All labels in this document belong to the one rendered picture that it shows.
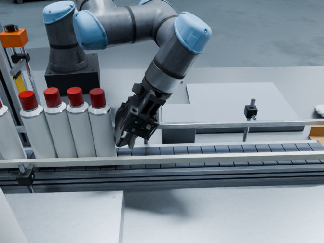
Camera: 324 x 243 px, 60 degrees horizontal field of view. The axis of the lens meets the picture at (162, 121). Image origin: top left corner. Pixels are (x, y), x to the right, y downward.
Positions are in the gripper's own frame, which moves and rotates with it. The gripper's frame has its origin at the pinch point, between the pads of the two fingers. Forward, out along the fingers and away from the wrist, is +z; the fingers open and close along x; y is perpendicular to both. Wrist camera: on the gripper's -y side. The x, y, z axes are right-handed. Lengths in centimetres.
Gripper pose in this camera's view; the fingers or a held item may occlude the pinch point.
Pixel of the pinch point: (120, 141)
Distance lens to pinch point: 73.2
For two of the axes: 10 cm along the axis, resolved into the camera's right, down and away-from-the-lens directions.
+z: -5.0, 7.1, 4.9
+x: 8.7, 3.8, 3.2
